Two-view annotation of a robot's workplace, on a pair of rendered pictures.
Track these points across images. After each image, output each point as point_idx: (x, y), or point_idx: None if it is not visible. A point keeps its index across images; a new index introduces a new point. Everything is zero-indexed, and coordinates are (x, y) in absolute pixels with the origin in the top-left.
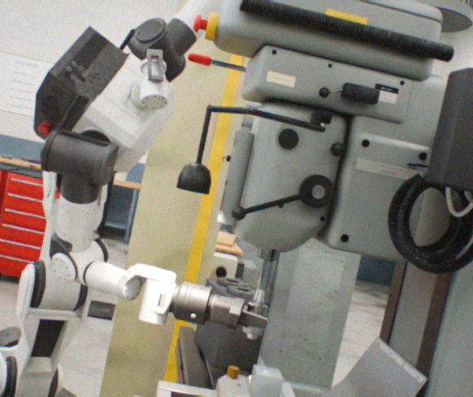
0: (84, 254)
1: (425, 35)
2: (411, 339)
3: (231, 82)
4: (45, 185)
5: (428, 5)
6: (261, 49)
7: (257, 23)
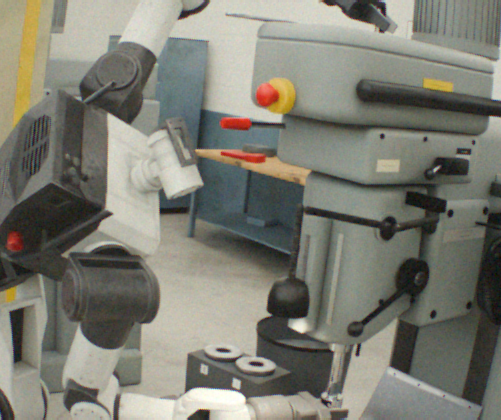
0: (108, 393)
1: (488, 92)
2: (447, 371)
3: (29, 33)
4: None
5: (486, 58)
6: (366, 132)
7: (370, 107)
